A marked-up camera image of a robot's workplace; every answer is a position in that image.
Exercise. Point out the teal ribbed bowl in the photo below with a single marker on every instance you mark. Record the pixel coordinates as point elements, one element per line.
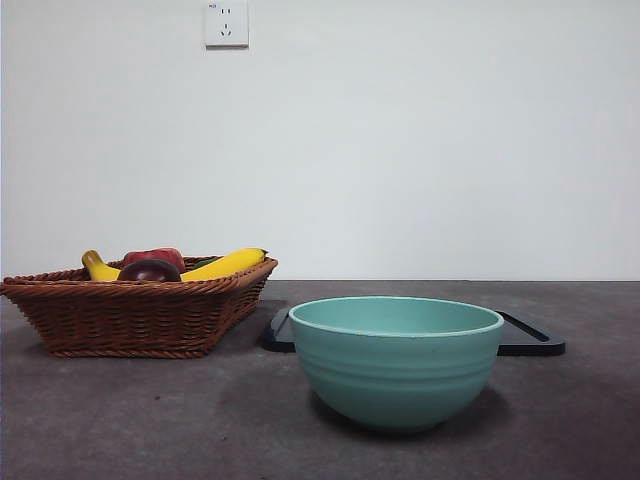
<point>395,370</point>

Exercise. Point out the dark purple plum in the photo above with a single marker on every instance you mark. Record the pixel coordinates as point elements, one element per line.
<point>149,272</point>

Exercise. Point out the yellow banana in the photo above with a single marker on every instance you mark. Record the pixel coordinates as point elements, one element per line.
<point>235,262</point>

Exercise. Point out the green avocado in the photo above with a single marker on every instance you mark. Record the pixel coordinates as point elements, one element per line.
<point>206,261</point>

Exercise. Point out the red apple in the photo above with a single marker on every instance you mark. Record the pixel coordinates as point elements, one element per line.
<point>155,255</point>

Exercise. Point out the brown wicker basket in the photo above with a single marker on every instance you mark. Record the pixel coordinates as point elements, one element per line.
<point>130,320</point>

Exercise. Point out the black rectangular tray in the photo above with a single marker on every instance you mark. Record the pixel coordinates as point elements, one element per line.
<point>525,342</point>

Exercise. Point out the white wall socket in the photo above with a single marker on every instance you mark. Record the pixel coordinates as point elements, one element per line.
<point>226,25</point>

